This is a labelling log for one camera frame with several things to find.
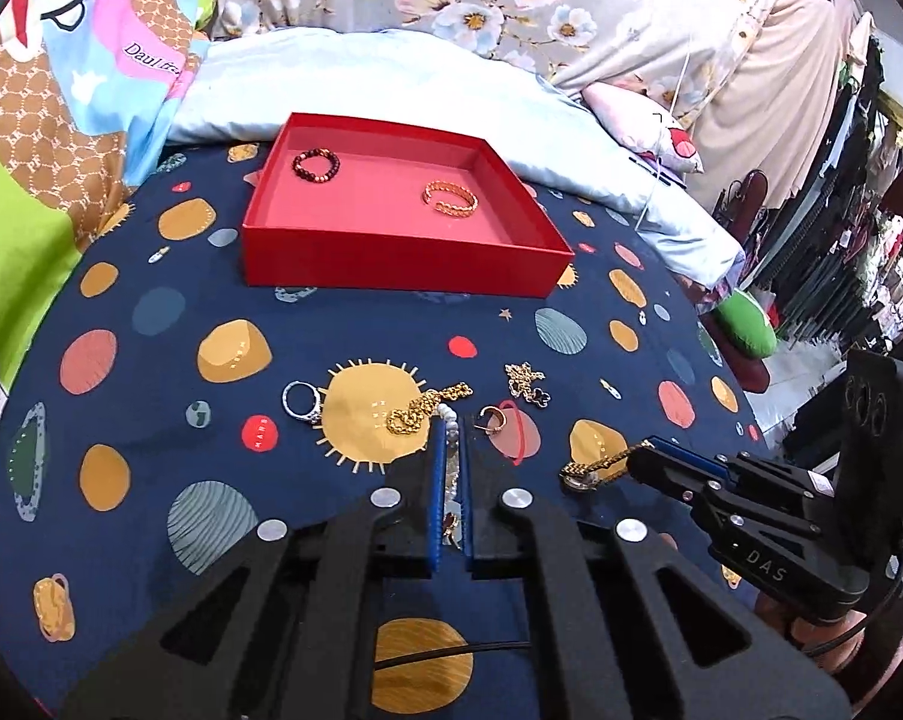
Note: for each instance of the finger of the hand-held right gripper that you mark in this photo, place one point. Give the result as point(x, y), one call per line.
point(691, 459)
point(669, 476)

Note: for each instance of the gold hoop earring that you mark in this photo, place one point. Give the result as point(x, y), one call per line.
point(510, 416)

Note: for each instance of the pink plush toy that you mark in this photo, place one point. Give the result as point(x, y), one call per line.
point(624, 112)

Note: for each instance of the gold twisted bangle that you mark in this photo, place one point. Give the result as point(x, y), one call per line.
point(451, 211)

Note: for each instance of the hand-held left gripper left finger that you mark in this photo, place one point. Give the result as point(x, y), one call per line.
point(445, 480)

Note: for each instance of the colourful cartoon monkey blanket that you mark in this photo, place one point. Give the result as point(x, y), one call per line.
point(46, 165)

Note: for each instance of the light blue pillow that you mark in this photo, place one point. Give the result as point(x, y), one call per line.
point(421, 82)

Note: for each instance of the green cushion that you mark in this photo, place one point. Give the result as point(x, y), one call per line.
point(747, 322)

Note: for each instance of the beige hanging cloth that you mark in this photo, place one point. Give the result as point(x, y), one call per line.
point(781, 90)

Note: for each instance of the red cardboard box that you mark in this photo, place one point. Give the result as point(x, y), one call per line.
point(391, 187)

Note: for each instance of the rack of hanging clothes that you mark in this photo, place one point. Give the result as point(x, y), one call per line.
point(856, 240)

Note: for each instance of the gold wristwatch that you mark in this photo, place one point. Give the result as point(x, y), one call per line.
point(575, 476)

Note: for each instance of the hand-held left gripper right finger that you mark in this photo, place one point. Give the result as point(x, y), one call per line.
point(468, 495)

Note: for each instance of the dark red handbag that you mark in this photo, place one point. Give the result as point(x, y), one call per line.
point(747, 202)

